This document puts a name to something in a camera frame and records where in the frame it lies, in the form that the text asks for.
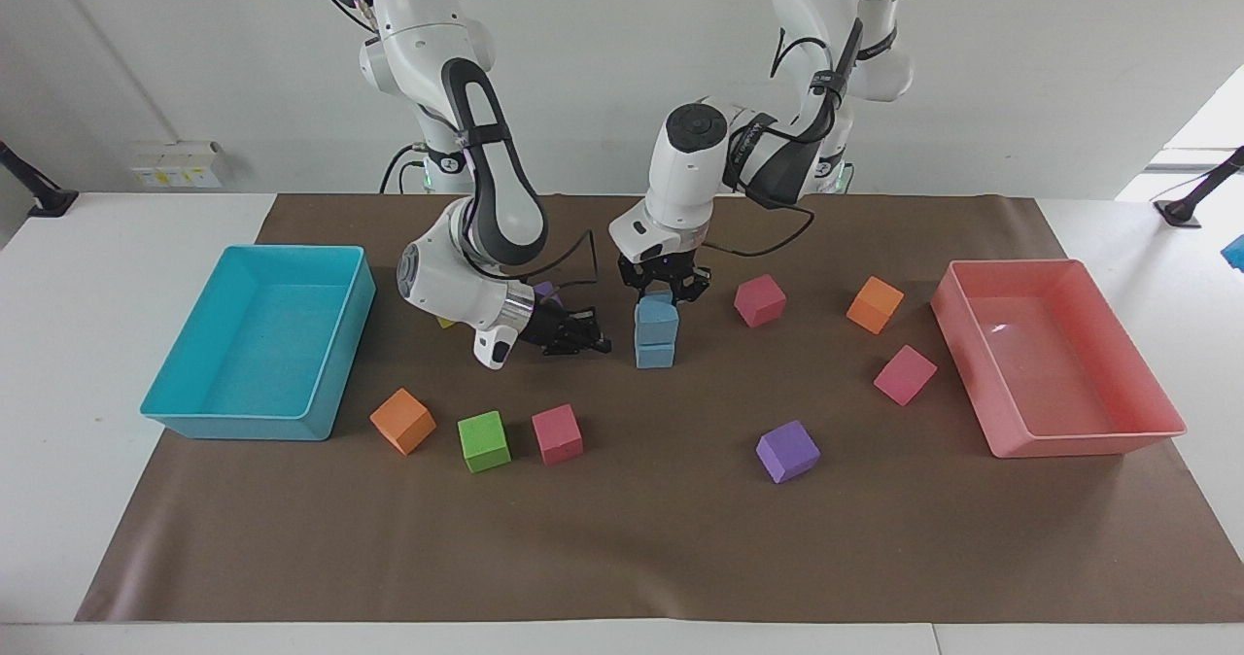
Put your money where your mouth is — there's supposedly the green foam block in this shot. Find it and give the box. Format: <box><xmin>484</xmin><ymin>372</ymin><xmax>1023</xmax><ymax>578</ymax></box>
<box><xmin>457</xmin><ymin>409</ymin><xmax>512</xmax><ymax>474</ymax></box>

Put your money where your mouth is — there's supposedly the teal plastic bin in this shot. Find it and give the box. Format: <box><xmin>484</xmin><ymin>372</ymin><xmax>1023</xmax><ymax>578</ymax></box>
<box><xmin>139</xmin><ymin>244</ymin><xmax>377</xmax><ymax>442</ymax></box>

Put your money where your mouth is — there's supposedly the black stand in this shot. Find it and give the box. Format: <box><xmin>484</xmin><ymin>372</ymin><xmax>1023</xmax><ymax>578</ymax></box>
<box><xmin>1153</xmin><ymin>145</ymin><xmax>1244</xmax><ymax>228</ymax></box>
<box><xmin>0</xmin><ymin>140</ymin><xmax>80</xmax><ymax>220</ymax></box>

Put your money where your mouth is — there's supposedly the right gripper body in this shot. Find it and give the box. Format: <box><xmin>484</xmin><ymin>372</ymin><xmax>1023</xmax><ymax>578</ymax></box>
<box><xmin>526</xmin><ymin>302</ymin><xmax>577</xmax><ymax>355</ymax></box>

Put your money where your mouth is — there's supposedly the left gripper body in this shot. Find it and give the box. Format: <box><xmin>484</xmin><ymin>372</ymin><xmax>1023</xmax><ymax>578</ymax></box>
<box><xmin>618</xmin><ymin>250</ymin><xmax>709</xmax><ymax>288</ymax></box>

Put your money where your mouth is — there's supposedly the orange foam block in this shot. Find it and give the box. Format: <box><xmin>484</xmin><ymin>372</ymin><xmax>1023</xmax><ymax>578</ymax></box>
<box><xmin>846</xmin><ymin>276</ymin><xmax>906</xmax><ymax>335</ymax></box>
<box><xmin>369</xmin><ymin>388</ymin><xmax>437</xmax><ymax>457</ymax></box>

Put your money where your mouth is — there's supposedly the pink foam block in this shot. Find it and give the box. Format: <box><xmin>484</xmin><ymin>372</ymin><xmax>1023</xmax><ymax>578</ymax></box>
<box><xmin>531</xmin><ymin>403</ymin><xmax>585</xmax><ymax>466</ymax></box>
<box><xmin>734</xmin><ymin>273</ymin><xmax>788</xmax><ymax>329</ymax></box>
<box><xmin>873</xmin><ymin>344</ymin><xmax>939</xmax><ymax>407</ymax></box>

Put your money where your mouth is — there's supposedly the black cable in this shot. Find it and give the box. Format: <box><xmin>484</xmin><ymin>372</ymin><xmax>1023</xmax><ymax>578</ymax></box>
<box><xmin>698</xmin><ymin>200</ymin><xmax>816</xmax><ymax>259</ymax></box>
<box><xmin>378</xmin><ymin>142</ymin><xmax>431</xmax><ymax>195</ymax></box>
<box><xmin>505</xmin><ymin>229</ymin><xmax>601</xmax><ymax>318</ymax></box>

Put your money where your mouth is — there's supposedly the pink plastic bin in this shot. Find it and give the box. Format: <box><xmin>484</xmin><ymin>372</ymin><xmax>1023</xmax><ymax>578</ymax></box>
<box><xmin>930</xmin><ymin>258</ymin><xmax>1189</xmax><ymax>460</ymax></box>

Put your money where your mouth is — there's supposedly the white wall socket strip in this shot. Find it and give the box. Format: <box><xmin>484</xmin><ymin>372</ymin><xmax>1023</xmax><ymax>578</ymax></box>
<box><xmin>127</xmin><ymin>140</ymin><xmax>225</xmax><ymax>190</ymax></box>

